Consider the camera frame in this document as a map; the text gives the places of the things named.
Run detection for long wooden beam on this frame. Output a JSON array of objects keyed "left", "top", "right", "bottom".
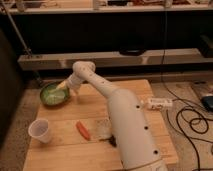
[{"left": 18, "top": 48, "right": 213, "bottom": 71}]

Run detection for clear plastic packet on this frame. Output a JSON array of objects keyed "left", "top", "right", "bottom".
[{"left": 96, "top": 119, "right": 111, "bottom": 140}]

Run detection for upper wooden shelf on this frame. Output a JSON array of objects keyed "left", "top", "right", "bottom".
[{"left": 0, "top": 0, "right": 213, "bottom": 14}]

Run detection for black cables on floor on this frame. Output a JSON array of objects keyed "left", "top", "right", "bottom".
[{"left": 159, "top": 0, "right": 213, "bottom": 171}]

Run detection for white power strip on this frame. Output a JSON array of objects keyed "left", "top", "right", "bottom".
[{"left": 141, "top": 98, "right": 173, "bottom": 110}]

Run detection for metal tripod leg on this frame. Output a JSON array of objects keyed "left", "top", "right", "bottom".
[{"left": 0, "top": 0, "right": 44, "bottom": 87}]

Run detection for green ceramic bowl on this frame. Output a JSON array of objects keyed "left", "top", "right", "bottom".
[{"left": 40, "top": 82, "right": 70, "bottom": 106}]

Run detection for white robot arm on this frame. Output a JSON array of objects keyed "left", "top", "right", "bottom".
[{"left": 59, "top": 61, "right": 168, "bottom": 171}]

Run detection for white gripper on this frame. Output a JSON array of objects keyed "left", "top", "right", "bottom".
[{"left": 56, "top": 73, "right": 83, "bottom": 96}]

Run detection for wooden table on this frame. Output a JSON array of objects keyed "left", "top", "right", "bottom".
[{"left": 22, "top": 79, "right": 180, "bottom": 171}]

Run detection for white plastic cup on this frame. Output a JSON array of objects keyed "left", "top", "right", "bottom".
[{"left": 28, "top": 118, "right": 52, "bottom": 143}]

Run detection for orange carrot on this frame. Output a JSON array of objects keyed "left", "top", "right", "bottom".
[{"left": 76, "top": 121, "right": 91, "bottom": 141}]

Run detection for black rectangular bar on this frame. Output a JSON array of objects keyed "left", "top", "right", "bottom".
[{"left": 108, "top": 135, "right": 117, "bottom": 147}]

